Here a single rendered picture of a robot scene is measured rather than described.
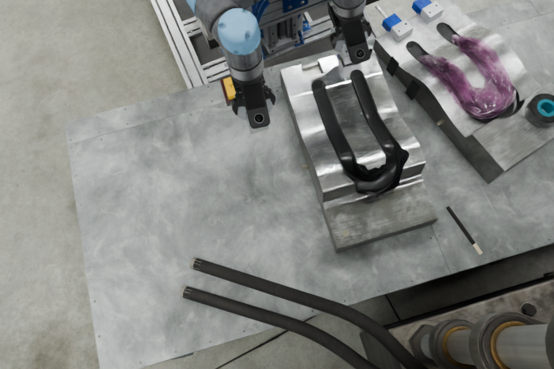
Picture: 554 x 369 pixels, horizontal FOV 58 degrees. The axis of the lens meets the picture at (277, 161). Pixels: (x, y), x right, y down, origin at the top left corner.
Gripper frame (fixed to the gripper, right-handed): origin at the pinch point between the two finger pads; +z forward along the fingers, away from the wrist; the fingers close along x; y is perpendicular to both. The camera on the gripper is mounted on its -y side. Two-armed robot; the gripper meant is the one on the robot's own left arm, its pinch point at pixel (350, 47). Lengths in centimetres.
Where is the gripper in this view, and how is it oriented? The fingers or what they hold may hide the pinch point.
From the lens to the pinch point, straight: 133.7
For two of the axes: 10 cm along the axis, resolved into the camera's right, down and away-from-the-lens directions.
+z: 1.4, 1.7, 9.8
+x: -9.5, 3.1, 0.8
